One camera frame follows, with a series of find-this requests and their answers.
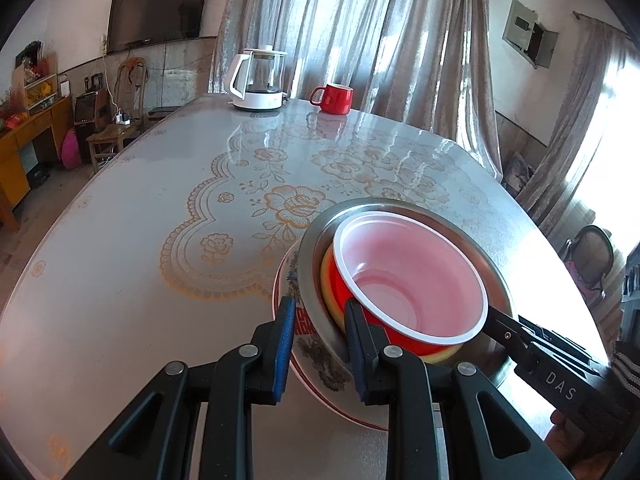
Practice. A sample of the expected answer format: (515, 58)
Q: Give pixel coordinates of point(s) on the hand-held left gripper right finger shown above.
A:
(353, 355)

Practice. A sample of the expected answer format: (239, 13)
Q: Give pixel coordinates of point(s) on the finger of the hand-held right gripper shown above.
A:
(555, 342)
(507, 335)

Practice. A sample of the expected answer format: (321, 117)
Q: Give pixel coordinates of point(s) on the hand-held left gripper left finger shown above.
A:
(285, 345)

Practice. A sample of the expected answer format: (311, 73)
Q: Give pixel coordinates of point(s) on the white plate with red characters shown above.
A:
(310, 355)

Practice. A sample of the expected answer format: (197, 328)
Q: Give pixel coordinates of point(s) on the yellow plastic bowl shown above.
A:
(331, 285)

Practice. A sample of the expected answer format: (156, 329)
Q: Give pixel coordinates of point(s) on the red plastic bowl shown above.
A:
(415, 280)

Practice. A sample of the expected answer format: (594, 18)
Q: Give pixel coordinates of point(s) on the stainless steel bowl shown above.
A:
(320, 240)

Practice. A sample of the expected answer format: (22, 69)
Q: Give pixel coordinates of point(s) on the person's right hand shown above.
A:
(562, 435)

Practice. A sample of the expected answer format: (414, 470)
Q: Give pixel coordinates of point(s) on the black white striped wristband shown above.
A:
(625, 372)

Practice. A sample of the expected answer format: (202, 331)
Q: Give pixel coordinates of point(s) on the round-back chair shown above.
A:
(595, 250)

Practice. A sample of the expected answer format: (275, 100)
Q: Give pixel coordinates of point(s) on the narrow grey sheer curtain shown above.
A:
(590, 110)

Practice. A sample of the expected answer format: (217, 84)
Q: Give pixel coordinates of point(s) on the white glass electric kettle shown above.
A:
(255, 101)

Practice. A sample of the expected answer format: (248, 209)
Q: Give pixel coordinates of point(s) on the red mug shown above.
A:
(337, 100)

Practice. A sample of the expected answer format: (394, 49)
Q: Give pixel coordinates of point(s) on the black set-top box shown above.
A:
(162, 113)

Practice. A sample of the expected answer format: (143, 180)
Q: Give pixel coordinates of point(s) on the low wooden chair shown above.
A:
(110, 135)

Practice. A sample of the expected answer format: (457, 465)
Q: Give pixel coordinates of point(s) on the white power strip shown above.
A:
(123, 119)

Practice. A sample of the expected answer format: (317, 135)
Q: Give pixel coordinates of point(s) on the pink bag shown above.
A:
(70, 150)

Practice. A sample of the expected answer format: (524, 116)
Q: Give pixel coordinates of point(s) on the small old television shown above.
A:
(85, 107)

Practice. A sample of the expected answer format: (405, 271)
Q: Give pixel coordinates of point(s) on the high-back wooden chair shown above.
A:
(131, 67)

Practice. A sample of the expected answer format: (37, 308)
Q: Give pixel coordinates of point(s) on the wide grey sheer curtain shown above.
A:
(350, 25)

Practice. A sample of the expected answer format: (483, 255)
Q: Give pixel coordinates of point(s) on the orange wooden cabinet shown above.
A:
(15, 150)

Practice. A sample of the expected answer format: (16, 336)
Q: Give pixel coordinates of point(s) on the small white box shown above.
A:
(64, 86)

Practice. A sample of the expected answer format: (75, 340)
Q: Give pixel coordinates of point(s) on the wooden desktop shelf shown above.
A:
(40, 92)

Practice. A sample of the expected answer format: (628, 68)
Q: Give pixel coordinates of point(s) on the black flat television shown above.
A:
(160, 10)

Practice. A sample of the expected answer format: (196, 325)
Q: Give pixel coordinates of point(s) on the wall electrical box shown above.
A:
(517, 25)

